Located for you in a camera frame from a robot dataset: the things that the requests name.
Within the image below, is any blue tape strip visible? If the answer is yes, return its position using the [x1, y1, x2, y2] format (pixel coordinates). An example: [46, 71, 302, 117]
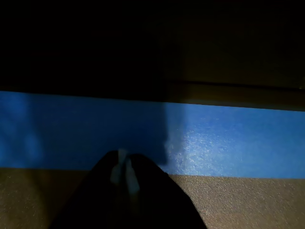
[0, 90, 305, 179]

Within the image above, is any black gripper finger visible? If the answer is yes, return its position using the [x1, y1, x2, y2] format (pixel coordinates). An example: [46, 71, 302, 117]
[123, 154, 206, 229]
[49, 149, 124, 229]

